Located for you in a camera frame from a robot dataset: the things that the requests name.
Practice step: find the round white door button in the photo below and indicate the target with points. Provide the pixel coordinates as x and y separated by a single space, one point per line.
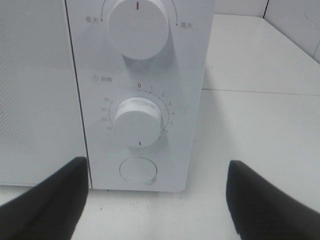
138 170

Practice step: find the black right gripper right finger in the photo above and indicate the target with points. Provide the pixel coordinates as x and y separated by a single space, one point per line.
261 211

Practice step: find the white microwave oven body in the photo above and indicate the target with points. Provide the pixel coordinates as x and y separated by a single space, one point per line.
172 79

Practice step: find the white dial knob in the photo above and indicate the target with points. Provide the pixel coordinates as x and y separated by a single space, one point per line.
138 122
138 29

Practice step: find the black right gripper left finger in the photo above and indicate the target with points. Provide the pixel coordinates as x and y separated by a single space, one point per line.
51 209

